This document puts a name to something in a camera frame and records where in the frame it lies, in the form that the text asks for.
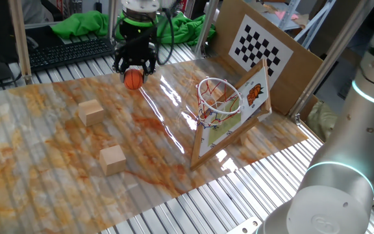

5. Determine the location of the person's grey shirt torso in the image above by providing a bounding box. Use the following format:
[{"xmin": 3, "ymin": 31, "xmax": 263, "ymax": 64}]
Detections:
[{"xmin": 21, "ymin": 0, "xmax": 55, "ymax": 25}]

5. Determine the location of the brown cardboard box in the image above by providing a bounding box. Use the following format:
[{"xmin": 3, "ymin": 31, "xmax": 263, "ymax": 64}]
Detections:
[{"xmin": 299, "ymin": 96, "xmax": 320, "ymax": 124}]

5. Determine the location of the beige frame post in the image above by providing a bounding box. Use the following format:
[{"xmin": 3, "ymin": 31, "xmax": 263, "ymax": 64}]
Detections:
[{"xmin": 8, "ymin": 0, "xmax": 34, "ymax": 85}]

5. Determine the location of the orange marble pattern mat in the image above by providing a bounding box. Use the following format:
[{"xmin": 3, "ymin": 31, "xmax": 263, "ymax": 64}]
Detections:
[{"xmin": 0, "ymin": 60, "xmax": 308, "ymax": 234}]

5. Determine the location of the white metal shelf rack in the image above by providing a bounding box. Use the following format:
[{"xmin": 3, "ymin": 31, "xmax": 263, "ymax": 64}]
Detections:
[{"xmin": 277, "ymin": 0, "xmax": 337, "ymax": 42}]

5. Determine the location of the white mini basketball hoop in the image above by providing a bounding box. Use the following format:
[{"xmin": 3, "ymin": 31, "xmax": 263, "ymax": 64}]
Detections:
[{"xmin": 195, "ymin": 66, "xmax": 271, "ymax": 130}]

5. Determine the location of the green wrist flange ring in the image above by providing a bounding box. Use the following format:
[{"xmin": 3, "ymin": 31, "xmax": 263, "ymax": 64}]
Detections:
[{"xmin": 118, "ymin": 12, "xmax": 158, "ymax": 29}]

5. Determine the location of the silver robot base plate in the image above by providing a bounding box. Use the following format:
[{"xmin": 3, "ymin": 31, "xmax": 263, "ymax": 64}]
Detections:
[{"xmin": 225, "ymin": 216, "xmax": 262, "ymax": 234}]

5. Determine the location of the small orange basketball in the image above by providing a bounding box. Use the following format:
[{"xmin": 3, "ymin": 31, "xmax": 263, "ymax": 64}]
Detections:
[{"xmin": 123, "ymin": 68, "xmax": 144, "ymax": 91}]

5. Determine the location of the aluminium profile post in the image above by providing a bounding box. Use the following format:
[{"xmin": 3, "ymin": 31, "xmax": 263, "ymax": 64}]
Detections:
[
  {"xmin": 193, "ymin": 0, "xmax": 221, "ymax": 58},
  {"xmin": 287, "ymin": 0, "xmax": 374, "ymax": 126},
  {"xmin": 106, "ymin": 0, "xmax": 120, "ymax": 46}
]

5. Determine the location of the green cloth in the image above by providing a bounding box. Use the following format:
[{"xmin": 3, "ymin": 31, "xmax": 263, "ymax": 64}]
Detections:
[{"xmin": 50, "ymin": 10, "xmax": 217, "ymax": 47}]

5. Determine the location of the olive green bag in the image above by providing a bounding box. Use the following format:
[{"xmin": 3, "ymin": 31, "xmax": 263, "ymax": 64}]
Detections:
[{"xmin": 306, "ymin": 99, "xmax": 339, "ymax": 142}]

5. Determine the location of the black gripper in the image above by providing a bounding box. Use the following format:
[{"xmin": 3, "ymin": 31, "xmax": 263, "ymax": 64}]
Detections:
[{"xmin": 112, "ymin": 26, "xmax": 158, "ymax": 83}]

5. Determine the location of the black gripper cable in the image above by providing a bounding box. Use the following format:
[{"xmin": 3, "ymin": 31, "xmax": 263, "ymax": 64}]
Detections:
[{"xmin": 112, "ymin": 6, "xmax": 175, "ymax": 66}]

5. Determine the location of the checkerboard calibration sheet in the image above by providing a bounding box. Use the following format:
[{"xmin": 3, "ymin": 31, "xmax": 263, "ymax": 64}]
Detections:
[{"xmin": 228, "ymin": 14, "xmax": 294, "ymax": 90}]

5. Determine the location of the black keyboard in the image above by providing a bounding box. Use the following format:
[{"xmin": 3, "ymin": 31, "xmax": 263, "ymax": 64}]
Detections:
[{"xmin": 27, "ymin": 37, "xmax": 118, "ymax": 73}]

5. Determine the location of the light wooden block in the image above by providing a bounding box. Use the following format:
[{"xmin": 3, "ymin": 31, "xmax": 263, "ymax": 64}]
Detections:
[
  {"xmin": 99, "ymin": 144, "xmax": 127, "ymax": 177},
  {"xmin": 77, "ymin": 99, "xmax": 105, "ymax": 127}
]

